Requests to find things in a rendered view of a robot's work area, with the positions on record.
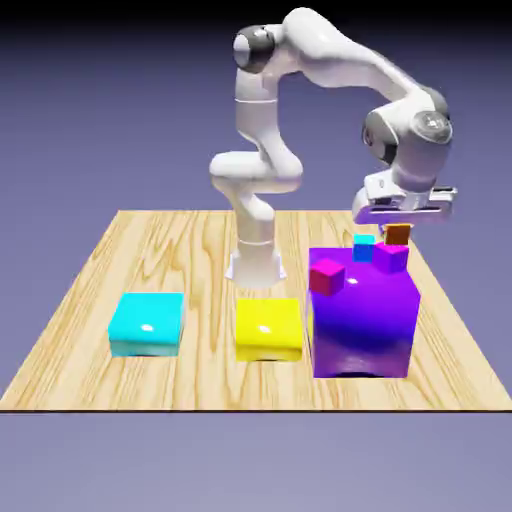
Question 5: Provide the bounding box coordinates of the large purple box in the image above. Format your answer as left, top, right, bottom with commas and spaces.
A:
308, 246, 422, 380

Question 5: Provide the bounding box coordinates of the small purple cube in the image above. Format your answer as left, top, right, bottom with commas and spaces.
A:
373, 241, 410, 274

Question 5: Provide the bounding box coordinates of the large yellow box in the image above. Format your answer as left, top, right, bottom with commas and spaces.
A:
234, 297, 304, 363

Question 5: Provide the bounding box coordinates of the large cyan box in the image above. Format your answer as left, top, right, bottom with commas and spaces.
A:
107, 292, 186, 358

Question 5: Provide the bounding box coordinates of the small magenta cube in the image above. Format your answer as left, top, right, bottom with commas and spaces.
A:
308, 258, 346, 297

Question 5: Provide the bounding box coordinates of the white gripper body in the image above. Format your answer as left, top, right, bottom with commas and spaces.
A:
351, 186, 456, 226

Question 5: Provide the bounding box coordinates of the small cyan cube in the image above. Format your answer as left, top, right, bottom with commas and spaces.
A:
352, 234, 376, 264

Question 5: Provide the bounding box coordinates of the small orange cube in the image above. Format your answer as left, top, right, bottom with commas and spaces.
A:
384, 223, 412, 247

